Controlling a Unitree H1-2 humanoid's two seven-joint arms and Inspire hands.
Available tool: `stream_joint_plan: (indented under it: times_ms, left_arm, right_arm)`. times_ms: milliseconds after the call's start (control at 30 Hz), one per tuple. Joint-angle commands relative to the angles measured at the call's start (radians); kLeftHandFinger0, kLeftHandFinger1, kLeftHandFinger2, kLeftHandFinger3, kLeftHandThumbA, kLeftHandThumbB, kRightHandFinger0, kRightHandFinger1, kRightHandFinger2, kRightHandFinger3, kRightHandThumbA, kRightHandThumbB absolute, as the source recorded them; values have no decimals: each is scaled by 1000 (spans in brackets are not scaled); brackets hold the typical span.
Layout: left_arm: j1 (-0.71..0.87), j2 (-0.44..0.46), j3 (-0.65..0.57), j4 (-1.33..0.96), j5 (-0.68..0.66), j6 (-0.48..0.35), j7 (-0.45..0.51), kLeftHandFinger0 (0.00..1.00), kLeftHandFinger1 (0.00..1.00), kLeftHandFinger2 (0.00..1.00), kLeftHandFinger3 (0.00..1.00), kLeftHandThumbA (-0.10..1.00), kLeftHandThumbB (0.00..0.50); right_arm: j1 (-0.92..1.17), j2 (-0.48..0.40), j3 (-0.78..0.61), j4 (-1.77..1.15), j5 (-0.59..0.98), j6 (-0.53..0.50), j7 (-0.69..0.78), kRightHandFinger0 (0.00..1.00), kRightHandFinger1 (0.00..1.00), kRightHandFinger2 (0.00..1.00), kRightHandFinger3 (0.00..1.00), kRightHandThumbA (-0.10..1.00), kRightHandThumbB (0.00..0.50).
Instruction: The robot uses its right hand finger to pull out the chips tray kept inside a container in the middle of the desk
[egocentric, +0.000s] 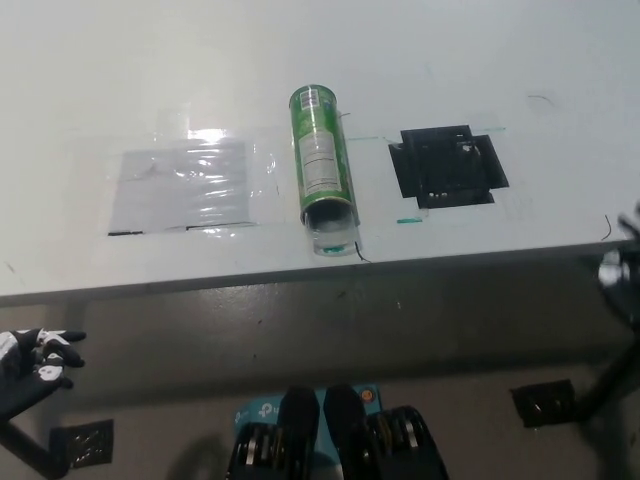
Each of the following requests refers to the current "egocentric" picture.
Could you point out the short green tape strip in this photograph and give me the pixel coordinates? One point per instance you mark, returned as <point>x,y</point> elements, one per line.
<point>410,220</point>

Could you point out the clear plastic taped sheet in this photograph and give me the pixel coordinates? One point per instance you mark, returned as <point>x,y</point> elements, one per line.
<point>180,185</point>

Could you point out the green cylindrical chips can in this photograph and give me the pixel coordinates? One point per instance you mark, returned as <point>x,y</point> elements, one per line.
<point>320,150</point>

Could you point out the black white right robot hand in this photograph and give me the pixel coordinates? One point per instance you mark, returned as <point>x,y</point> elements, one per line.
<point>632,225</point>

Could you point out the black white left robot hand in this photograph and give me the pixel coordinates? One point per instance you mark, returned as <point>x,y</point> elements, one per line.
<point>22,385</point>

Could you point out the teal router box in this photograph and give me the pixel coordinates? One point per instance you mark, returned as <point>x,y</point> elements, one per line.
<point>260,410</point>

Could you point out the clear glossy tape film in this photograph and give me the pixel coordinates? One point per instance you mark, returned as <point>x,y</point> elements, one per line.
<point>260,165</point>

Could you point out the black tape square patch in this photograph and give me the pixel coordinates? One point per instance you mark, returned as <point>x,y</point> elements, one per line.
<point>445,165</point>

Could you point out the clear plastic can lid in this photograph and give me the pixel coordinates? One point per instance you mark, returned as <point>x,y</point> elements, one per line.
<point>332,235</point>

